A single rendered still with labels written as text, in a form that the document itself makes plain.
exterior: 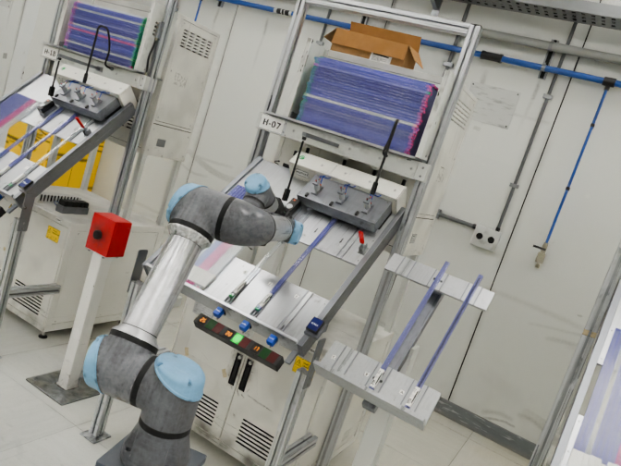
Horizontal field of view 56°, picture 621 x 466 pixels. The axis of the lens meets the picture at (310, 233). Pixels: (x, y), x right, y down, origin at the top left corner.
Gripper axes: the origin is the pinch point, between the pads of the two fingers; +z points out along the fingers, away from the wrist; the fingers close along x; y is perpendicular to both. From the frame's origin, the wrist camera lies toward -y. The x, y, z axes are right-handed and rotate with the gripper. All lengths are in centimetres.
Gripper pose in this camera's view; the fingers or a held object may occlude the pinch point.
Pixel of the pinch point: (280, 241)
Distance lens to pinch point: 212.2
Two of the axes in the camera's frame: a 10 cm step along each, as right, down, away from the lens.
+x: -8.3, -3.4, 4.3
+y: 5.1, -7.9, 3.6
